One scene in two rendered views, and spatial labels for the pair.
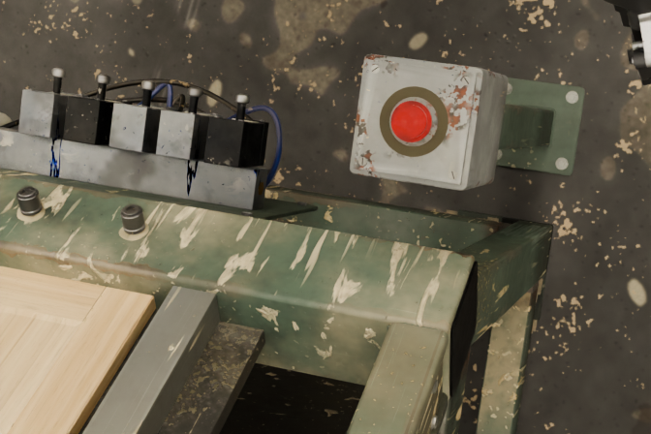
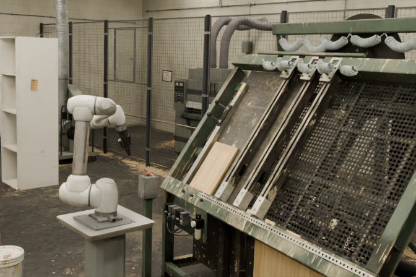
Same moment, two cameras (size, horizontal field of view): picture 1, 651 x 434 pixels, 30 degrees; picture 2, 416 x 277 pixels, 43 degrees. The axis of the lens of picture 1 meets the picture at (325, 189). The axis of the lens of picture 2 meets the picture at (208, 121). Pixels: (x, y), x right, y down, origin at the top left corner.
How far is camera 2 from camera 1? 4.33 m
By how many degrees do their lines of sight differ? 94
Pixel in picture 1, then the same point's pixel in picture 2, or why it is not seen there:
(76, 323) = (197, 180)
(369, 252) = (167, 187)
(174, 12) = not seen: outside the picture
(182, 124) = (170, 205)
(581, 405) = (186, 269)
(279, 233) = (173, 190)
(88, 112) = (178, 209)
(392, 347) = (172, 172)
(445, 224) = (170, 266)
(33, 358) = (202, 175)
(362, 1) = not seen: outside the picture
